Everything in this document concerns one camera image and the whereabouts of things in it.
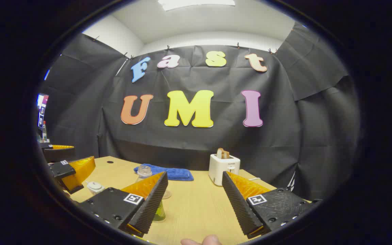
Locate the round brown coaster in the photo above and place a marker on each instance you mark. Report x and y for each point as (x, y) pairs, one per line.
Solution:
(167, 194)

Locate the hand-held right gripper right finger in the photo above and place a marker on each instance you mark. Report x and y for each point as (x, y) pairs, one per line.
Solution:
(238, 207)

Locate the white teacup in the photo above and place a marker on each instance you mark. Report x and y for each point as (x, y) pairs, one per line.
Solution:
(95, 191)

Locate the red cap plastic bottle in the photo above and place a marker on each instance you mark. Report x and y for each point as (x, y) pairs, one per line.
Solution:
(44, 132)

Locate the computer monitor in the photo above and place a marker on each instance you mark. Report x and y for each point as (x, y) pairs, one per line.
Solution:
(42, 109)

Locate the blue towel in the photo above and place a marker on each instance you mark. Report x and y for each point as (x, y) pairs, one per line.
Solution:
(175, 173)

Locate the white toaster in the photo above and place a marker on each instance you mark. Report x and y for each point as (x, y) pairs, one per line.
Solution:
(221, 170)

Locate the toasted bread slice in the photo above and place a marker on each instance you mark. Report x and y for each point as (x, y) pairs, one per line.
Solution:
(222, 153)

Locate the green label water bottle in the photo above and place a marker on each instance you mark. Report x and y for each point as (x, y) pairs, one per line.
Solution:
(144, 172)

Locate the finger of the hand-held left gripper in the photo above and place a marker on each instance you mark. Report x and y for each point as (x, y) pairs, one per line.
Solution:
(60, 169)
(58, 154)

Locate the white teacup lid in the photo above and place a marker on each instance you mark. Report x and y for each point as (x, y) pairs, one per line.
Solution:
(95, 185)

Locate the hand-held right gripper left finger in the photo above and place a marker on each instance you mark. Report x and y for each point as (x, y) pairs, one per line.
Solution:
(150, 207)

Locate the black backdrop cloth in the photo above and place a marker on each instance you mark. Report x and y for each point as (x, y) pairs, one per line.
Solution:
(216, 143)

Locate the ceiling light panel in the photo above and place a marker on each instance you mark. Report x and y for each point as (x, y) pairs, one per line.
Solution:
(196, 3)

